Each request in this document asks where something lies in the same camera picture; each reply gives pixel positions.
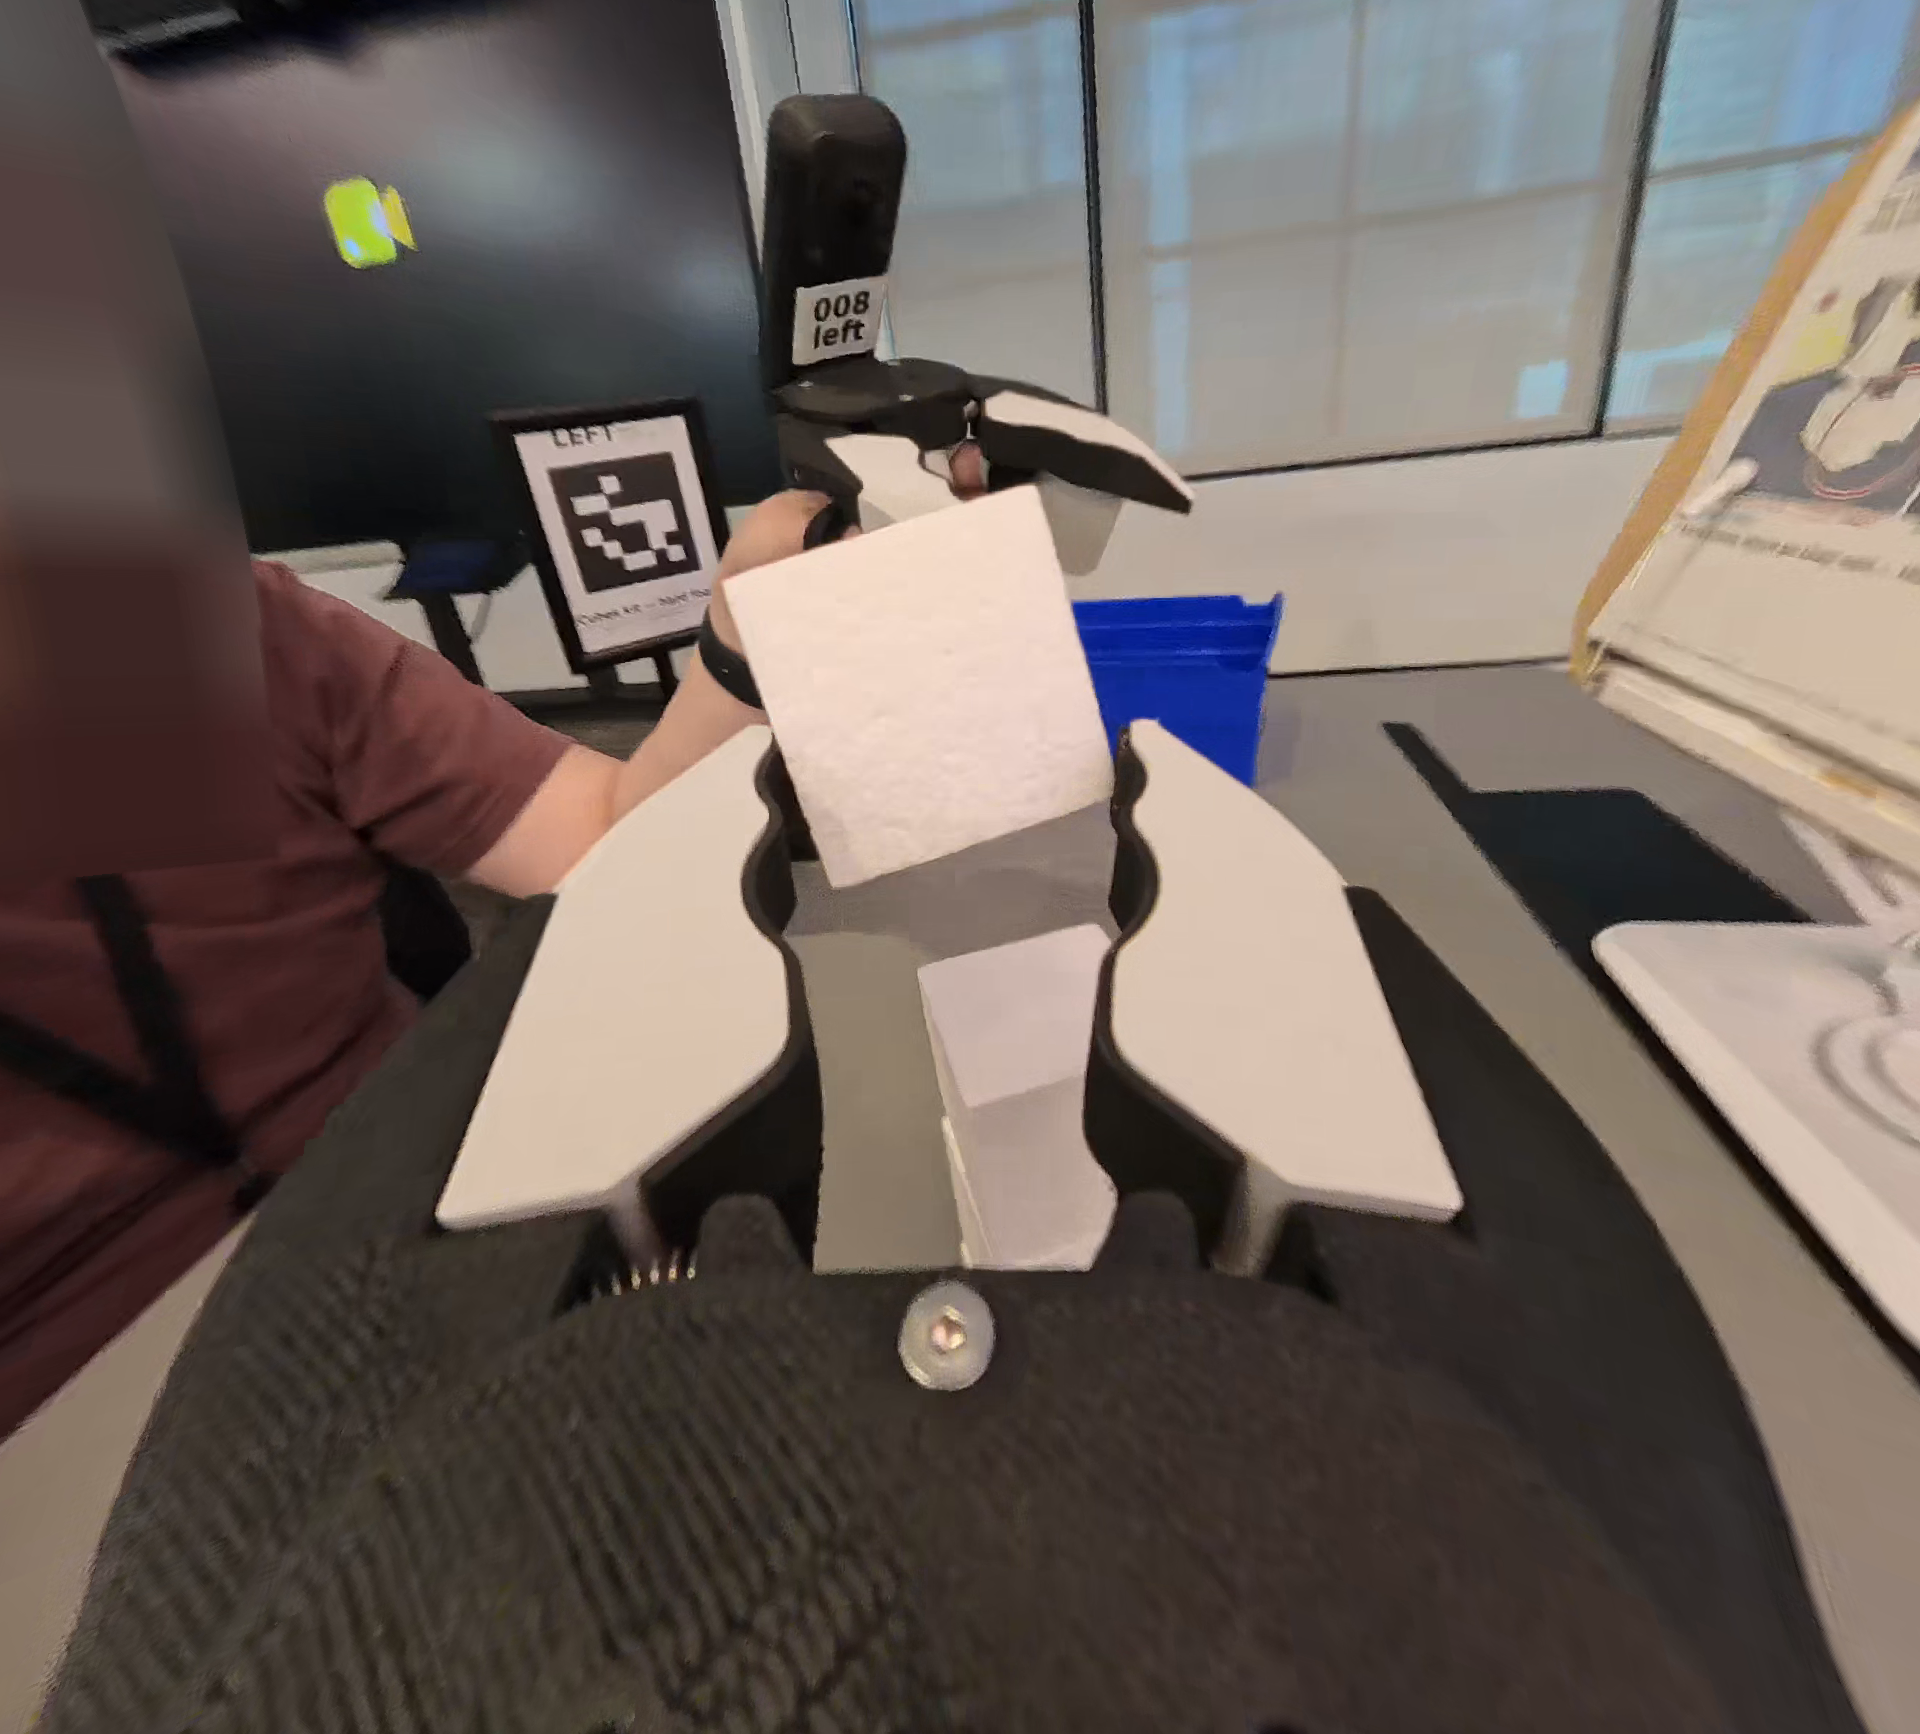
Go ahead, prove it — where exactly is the person in maroon shirt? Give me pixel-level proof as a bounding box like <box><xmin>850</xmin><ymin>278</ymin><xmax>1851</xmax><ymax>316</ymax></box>
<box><xmin>0</xmin><ymin>557</ymin><xmax>582</xmax><ymax>1446</ymax></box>

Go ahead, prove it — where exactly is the black chair backrest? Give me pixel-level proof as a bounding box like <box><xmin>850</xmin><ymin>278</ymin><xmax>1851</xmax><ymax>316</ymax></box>
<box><xmin>375</xmin><ymin>861</ymin><xmax>477</xmax><ymax>1005</ymax></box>

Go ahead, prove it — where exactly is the blue plastic bin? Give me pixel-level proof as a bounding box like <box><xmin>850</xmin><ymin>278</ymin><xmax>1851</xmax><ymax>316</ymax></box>
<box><xmin>1071</xmin><ymin>591</ymin><xmax>1286</xmax><ymax>793</ymax></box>

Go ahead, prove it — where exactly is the black sign easel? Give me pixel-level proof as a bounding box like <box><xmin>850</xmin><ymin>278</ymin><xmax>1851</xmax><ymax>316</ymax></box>
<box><xmin>576</xmin><ymin>643</ymin><xmax>689</xmax><ymax>712</ymax></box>

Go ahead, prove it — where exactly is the black neck strap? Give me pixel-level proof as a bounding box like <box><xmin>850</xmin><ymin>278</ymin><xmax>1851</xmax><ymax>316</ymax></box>
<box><xmin>0</xmin><ymin>870</ymin><xmax>276</xmax><ymax>1207</ymax></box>

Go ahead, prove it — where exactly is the white foam cube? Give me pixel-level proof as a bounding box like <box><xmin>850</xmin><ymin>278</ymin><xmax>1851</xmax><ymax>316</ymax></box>
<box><xmin>914</xmin><ymin>924</ymin><xmax>1122</xmax><ymax>1125</ymax></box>
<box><xmin>937</xmin><ymin>1075</ymin><xmax>1122</xmax><ymax>1272</ymax></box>
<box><xmin>722</xmin><ymin>484</ymin><xmax>1122</xmax><ymax>893</ymax></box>

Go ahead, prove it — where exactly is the framed marker sign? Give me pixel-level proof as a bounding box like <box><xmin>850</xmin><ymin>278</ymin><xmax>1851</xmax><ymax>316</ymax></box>
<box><xmin>486</xmin><ymin>396</ymin><xmax>734</xmax><ymax>680</ymax></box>

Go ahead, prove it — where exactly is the black television screen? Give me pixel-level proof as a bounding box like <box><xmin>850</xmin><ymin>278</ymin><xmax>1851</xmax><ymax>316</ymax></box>
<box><xmin>109</xmin><ymin>0</ymin><xmax>786</xmax><ymax>563</ymax></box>

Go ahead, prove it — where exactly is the wooden board document stand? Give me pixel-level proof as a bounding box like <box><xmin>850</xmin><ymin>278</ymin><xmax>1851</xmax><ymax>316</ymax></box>
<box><xmin>1571</xmin><ymin>98</ymin><xmax>1920</xmax><ymax>1394</ymax></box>

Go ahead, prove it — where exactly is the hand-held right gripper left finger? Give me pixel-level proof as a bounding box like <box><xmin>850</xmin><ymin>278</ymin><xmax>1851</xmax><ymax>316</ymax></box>
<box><xmin>435</xmin><ymin>721</ymin><xmax>829</xmax><ymax>1274</ymax></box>

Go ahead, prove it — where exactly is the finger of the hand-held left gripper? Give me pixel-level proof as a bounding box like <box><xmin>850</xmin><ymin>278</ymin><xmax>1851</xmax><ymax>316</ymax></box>
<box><xmin>973</xmin><ymin>389</ymin><xmax>1199</xmax><ymax>576</ymax></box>
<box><xmin>824</xmin><ymin>429</ymin><xmax>967</xmax><ymax>541</ymax></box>

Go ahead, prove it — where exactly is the person's left forearm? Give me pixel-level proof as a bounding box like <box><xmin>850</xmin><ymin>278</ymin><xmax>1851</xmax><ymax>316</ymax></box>
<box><xmin>465</xmin><ymin>676</ymin><xmax>777</xmax><ymax>900</ymax></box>

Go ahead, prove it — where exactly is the person's left hand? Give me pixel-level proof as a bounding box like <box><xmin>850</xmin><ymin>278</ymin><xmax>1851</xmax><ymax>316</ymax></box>
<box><xmin>702</xmin><ymin>488</ymin><xmax>870</xmax><ymax>657</ymax></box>

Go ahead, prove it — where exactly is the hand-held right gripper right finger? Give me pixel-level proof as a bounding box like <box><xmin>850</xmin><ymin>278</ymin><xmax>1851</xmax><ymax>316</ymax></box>
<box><xmin>1083</xmin><ymin>718</ymin><xmax>1465</xmax><ymax>1274</ymax></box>

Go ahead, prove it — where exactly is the dark blue stand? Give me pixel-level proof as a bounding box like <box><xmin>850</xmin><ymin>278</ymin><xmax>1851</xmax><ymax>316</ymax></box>
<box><xmin>382</xmin><ymin>535</ymin><xmax>531</xmax><ymax>691</ymax></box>

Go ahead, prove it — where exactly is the printed instruction sheet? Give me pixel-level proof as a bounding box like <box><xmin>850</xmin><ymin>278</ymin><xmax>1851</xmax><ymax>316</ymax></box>
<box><xmin>1591</xmin><ymin>137</ymin><xmax>1920</xmax><ymax>781</ymax></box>

